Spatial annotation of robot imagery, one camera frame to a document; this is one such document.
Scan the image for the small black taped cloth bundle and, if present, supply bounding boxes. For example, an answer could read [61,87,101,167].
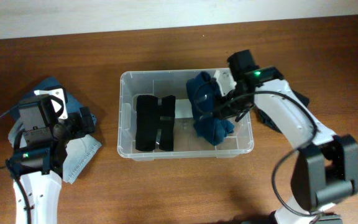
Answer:
[255,90,310,133]

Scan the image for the blue taped cloth bundle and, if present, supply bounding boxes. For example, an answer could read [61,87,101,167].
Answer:
[186,72,235,146]

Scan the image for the large black taped cloth bundle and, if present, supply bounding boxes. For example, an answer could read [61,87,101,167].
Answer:
[135,95,176,152]

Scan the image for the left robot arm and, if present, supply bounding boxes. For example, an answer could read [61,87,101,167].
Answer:
[6,94,95,223]

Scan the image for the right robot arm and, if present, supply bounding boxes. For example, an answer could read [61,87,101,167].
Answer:
[211,50,358,224]

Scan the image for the dark blue folded jeans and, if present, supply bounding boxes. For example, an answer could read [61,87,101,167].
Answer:
[10,77,83,132]

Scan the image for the light grey folded jeans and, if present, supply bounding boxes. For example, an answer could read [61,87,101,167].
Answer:
[7,121,103,184]

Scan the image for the white label in bin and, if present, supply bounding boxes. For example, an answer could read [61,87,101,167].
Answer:
[175,99,193,119]

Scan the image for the clear plastic storage bin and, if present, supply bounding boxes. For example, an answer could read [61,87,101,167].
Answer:
[117,69,254,161]

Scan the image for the right black cable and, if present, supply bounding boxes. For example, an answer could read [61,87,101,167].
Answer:
[194,79,319,218]

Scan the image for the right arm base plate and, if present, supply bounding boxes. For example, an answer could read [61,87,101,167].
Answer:
[310,214,343,224]

